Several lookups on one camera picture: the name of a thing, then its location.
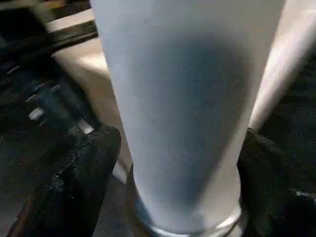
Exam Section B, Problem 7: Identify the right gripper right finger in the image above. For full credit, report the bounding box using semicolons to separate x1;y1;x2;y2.
237;128;316;237

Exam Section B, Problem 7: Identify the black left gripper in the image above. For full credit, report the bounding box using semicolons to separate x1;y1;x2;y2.
0;20;99;136

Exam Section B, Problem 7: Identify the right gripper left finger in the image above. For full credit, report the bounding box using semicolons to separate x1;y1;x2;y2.
5;124;122;237

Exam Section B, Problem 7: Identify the white plastic table top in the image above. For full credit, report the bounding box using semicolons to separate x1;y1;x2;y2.
47;0;316;184

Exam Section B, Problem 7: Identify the white plastic table leg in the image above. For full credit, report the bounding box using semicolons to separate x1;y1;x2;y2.
89;0;287;237

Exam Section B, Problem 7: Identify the black plastic mat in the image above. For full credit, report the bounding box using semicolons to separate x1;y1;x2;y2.
0;5;316;237

